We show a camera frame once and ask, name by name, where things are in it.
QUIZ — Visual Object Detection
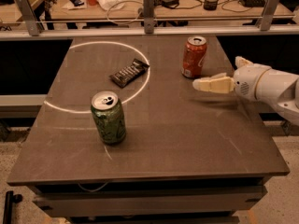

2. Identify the left metal rail bracket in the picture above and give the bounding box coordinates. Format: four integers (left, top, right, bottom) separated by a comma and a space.
15, 0, 41, 36

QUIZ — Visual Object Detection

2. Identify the red coke can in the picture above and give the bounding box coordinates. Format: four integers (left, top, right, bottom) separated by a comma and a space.
181, 35, 207, 78

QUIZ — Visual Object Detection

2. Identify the right metal rail bracket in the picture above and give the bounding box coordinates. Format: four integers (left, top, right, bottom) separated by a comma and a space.
256, 0, 279, 31

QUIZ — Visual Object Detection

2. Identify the black round container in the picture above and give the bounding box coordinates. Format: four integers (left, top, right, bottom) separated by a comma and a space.
204, 0, 219, 10

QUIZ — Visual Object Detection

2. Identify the grey cabinet drawer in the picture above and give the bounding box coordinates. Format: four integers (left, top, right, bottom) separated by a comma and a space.
34, 185, 266, 217

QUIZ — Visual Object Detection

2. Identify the metal rail bracket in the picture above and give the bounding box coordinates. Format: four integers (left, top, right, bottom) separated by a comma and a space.
256, 0, 279, 31
15, 0, 41, 36
143, 0, 154, 34

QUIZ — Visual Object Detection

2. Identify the horizontal metal rail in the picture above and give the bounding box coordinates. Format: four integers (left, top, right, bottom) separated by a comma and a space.
0, 24, 299, 42

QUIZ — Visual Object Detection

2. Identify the middle metal rail bracket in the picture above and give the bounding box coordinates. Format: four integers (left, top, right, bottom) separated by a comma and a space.
143, 0, 154, 34

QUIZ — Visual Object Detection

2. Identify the green soda can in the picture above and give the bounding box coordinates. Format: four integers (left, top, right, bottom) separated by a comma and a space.
91, 91, 126, 145

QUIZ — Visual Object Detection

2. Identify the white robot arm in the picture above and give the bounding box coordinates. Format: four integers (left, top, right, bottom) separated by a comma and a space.
192, 56, 299, 125

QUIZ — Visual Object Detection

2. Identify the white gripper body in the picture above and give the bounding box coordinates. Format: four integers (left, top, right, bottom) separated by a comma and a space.
234, 63, 271, 101

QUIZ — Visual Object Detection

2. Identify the white crumpled bag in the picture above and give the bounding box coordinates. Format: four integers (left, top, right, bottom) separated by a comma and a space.
96, 0, 124, 11

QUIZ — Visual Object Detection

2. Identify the white cable loop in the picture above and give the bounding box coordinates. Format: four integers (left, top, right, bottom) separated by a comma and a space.
106, 0, 145, 26

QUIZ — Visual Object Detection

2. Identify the black floor stand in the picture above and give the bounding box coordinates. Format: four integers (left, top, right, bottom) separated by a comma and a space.
3, 190, 22, 224

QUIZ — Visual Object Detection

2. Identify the black power adapter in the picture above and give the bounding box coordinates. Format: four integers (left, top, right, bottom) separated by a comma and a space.
162, 0, 179, 8

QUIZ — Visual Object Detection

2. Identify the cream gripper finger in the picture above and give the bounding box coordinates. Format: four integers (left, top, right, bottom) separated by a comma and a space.
192, 73, 235, 93
235, 56, 253, 68

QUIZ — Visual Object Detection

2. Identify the dark snack bar wrapper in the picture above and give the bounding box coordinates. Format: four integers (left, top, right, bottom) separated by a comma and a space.
109, 59, 150, 88

